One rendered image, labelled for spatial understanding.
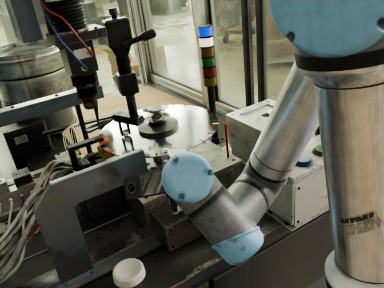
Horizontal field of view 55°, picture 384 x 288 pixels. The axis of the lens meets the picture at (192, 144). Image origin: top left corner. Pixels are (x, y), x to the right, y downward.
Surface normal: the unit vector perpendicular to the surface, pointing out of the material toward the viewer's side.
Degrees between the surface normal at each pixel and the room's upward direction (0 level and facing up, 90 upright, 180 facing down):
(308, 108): 99
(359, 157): 89
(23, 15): 90
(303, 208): 90
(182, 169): 58
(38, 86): 90
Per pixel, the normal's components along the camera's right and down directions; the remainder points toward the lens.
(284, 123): -0.62, 0.40
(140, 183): -0.42, -0.05
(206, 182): 0.07, -0.11
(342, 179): -0.77, 0.40
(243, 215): 0.54, -0.47
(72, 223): 0.52, 0.34
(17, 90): -0.06, 0.47
